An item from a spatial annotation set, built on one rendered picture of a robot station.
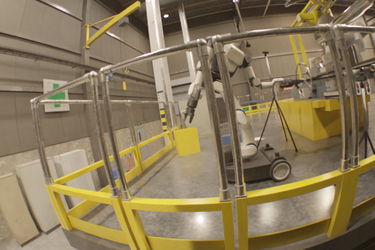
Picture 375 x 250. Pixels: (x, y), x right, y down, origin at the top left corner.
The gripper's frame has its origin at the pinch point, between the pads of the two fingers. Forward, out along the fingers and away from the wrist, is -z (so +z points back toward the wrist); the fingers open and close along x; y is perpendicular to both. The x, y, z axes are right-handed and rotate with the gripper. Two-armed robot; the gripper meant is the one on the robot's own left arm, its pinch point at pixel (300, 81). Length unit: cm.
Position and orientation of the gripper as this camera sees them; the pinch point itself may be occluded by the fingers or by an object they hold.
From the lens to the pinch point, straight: 190.6
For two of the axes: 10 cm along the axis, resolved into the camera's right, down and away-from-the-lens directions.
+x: 2.2, -0.4, 9.7
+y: 1.6, 9.9, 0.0
